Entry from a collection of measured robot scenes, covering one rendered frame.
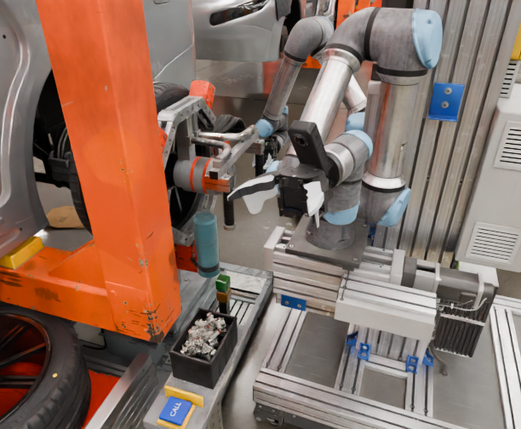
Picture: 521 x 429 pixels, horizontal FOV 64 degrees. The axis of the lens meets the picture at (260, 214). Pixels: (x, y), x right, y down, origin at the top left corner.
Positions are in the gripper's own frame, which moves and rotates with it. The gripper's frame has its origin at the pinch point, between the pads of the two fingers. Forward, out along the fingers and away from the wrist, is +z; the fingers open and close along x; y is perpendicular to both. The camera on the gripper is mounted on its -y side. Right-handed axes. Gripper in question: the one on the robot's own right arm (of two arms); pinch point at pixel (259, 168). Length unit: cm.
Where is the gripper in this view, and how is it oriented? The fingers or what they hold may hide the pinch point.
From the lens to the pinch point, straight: 172.7
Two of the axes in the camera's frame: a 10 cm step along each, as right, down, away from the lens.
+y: 0.0, -8.6, -5.1
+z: -3.1, 4.9, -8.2
